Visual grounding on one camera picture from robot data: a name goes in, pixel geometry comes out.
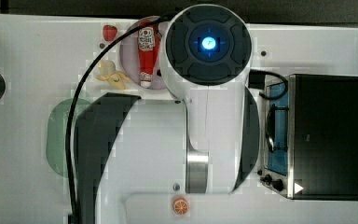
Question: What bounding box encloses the green plastic strainer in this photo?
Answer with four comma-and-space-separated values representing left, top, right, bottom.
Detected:
46, 98, 93, 179

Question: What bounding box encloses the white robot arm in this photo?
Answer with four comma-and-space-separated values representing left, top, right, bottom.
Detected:
74, 4, 258, 224

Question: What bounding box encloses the red ketchup bottle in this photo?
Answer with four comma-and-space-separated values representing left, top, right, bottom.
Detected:
137, 24, 160, 89

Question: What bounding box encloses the pink plate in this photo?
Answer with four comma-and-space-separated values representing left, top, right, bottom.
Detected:
119, 24, 166, 91

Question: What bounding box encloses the peeled banana toy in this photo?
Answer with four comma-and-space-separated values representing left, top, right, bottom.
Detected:
96, 60, 130, 90

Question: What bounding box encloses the orange slice toy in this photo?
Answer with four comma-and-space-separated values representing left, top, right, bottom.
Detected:
172, 197, 189, 216

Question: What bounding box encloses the red strawberry toy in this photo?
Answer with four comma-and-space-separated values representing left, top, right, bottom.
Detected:
103, 24, 117, 42

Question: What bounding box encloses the black toaster oven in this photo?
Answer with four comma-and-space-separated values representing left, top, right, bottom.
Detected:
257, 74, 358, 201

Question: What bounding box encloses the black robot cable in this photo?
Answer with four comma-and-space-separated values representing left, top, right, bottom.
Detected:
64, 13, 177, 224

